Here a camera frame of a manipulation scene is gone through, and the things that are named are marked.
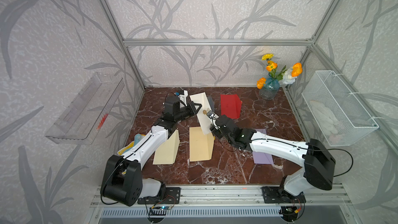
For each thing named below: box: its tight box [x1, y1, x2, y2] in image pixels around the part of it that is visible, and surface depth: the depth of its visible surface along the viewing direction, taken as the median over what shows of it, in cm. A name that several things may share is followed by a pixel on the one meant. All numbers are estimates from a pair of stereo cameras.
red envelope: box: [220, 93, 243, 120], surface depth 111 cm
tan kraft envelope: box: [189, 126, 215, 162], surface depth 91 cm
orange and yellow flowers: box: [256, 53, 303, 90], surface depth 84 cm
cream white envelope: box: [189, 92, 212, 136], surface depth 84 cm
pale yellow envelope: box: [152, 128, 181, 165], surface depth 88 cm
